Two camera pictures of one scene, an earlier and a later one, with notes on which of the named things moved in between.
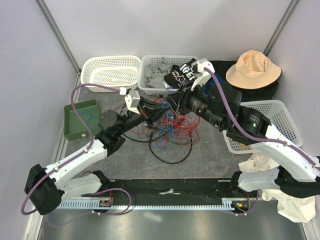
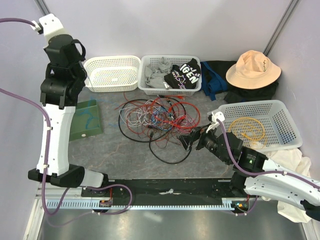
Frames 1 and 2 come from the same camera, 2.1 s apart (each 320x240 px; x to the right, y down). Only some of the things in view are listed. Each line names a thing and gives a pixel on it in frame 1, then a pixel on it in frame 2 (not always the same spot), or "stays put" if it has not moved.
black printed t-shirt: [180, 75] stays put
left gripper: [150, 111] to [80, 55]
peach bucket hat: [253, 69] stays put
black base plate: [170, 190] stays put
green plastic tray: [74, 128] stays put
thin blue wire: [163, 137] to [90, 115]
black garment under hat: [265, 93] stays put
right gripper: [180, 99] to [200, 133]
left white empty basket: [117, 71] stays put
